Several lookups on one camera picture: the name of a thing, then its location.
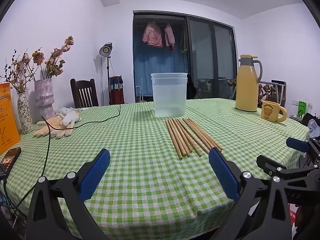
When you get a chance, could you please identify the bunch of wooden chopsticks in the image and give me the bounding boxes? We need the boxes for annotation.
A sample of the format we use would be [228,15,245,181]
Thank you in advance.
[165,117,222,160]

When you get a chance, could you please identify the yellow bear mug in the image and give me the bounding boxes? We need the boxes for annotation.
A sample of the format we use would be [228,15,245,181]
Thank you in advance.
[261,100,288,123]

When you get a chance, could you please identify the clear plastic container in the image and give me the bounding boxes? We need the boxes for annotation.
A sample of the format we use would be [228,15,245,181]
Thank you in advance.
[151,72,188,117]

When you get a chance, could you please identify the metal drying rack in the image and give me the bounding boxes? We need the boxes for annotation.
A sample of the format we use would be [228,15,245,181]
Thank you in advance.
[226,78,287,108]

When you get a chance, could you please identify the dark wooden chair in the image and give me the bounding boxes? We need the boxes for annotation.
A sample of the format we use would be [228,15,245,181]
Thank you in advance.
[70,78,100,108]

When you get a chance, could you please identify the small pink jacket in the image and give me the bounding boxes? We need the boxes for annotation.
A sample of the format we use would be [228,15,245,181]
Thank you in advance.
[164,23,175,49]

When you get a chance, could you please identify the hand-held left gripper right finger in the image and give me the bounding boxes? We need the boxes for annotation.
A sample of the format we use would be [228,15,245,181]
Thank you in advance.
[208,147,293,240]

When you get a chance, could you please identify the large pink jacket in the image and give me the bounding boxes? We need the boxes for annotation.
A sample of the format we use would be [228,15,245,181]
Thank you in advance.
[142,21,163,48]

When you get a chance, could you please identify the crumpled white cloth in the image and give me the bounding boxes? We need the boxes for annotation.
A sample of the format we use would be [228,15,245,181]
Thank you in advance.
[59,107,83,115]

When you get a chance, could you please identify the blue curtain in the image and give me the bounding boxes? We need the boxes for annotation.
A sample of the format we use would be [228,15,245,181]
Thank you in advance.
[134,46,188,103]

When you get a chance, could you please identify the yellow thermos jug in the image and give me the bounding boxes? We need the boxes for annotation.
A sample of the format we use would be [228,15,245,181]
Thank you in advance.
[234,54,263,112]

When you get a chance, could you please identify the black smartphone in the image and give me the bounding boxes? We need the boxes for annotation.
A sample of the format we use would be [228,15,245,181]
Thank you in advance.
[0,147,22,179]

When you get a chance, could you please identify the red fabric hanging decoration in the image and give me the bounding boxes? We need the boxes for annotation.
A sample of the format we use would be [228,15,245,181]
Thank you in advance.
[108,75,125,105]

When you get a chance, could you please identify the dark cloth bundle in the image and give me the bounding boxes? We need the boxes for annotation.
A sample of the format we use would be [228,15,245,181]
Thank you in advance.
[300,112,320,140]

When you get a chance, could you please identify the yellow knit work glove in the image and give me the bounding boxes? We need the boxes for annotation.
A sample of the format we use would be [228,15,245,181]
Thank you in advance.
[33,114,75,138]

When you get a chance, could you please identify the string of dried food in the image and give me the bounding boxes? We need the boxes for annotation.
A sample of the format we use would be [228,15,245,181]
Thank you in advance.
[259,84,275,102]

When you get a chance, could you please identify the black cable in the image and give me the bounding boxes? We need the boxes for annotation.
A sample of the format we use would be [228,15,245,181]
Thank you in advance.
[5,104,122,210]

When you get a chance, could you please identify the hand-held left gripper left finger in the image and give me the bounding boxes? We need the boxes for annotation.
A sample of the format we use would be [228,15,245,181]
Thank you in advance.
[26,148,111,240]

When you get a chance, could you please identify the orange booklet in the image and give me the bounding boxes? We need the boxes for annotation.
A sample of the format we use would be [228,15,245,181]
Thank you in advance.
[0,82,21,154]

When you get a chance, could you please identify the tall dried rose stems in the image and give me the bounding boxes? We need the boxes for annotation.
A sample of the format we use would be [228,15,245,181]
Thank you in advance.
[32,35,74,80]

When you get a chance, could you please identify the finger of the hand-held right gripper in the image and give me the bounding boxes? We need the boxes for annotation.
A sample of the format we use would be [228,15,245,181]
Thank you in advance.
[286,137,312,153]
[256,154,288,177]

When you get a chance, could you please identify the dried twig bouquet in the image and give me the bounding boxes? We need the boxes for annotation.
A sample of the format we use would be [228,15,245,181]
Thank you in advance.
[0,49,34,94]

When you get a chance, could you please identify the green checked tablecloth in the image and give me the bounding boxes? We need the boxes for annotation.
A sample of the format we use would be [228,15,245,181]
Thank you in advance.
[0,97,310,235]

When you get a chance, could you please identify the studio light on stand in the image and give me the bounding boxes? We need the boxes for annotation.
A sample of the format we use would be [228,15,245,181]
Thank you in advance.
[99,42,113,105]

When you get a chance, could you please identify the slim floral vase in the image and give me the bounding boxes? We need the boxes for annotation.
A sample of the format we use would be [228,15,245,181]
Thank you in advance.
[17,92,34,134]

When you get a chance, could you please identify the black jacket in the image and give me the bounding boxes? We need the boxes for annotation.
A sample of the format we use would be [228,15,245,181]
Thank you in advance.
[187,76,197,98]

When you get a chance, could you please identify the pink textured vase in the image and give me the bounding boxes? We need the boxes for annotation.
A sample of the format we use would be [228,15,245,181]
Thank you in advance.
[34,78,55,122]

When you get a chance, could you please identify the white folding rack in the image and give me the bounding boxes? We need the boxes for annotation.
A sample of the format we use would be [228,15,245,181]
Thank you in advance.
[136,79,148,103]

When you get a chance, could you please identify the sliding glass door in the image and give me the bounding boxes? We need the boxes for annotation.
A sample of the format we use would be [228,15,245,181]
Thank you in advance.
[186,16,238,100]

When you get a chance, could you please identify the white knit work glove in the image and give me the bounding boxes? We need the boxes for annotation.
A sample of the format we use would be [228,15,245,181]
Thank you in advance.
[61,110,82,127]

